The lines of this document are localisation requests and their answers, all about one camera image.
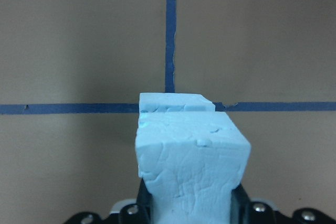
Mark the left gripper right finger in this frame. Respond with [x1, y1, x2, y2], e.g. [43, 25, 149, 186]
[229, 184, 253, 224]

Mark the light blue foam block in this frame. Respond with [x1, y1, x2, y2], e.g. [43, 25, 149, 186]
[135, 112, 251, 223]
[139, 93, 215, 113]

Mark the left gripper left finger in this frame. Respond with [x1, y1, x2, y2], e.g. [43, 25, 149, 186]
[135, 179, 153, 224]

